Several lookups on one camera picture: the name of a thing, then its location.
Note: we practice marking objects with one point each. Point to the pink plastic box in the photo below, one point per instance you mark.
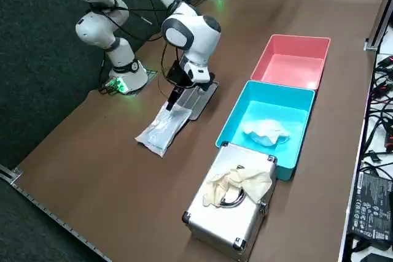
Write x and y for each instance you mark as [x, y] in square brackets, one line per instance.
[291, 65]

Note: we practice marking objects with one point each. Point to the used face mask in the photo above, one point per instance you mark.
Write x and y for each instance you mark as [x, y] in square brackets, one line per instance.
[267, 133]

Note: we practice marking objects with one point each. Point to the blue plastic box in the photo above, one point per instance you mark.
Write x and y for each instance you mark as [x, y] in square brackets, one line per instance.
[270, 108]

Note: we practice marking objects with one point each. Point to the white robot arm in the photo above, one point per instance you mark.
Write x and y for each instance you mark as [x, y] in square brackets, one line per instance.
[190, 35]

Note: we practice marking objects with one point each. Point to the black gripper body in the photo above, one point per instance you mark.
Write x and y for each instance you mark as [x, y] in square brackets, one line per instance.
[178, 73]

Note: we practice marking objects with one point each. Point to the grey metal tray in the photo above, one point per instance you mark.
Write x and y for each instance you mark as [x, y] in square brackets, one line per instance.
[202, 102]

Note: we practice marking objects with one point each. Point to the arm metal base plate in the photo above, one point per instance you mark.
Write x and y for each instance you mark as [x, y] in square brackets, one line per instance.
[152, 75]

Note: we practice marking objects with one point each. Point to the metal post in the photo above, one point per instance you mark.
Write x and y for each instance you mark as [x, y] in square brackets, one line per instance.
[380, 7]

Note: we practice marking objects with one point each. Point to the crumpled cream rubber glove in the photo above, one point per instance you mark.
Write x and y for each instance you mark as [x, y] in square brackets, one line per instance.
[242, 179]

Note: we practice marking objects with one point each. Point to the labelled black power adapter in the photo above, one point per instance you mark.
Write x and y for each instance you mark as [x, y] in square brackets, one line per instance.
[371, 206]

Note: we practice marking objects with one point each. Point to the aluminium case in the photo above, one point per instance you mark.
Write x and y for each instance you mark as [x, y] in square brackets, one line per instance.
[221, 231]

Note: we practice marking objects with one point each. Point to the new face mask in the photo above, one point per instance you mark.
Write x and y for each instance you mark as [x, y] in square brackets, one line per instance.
[159, 133]

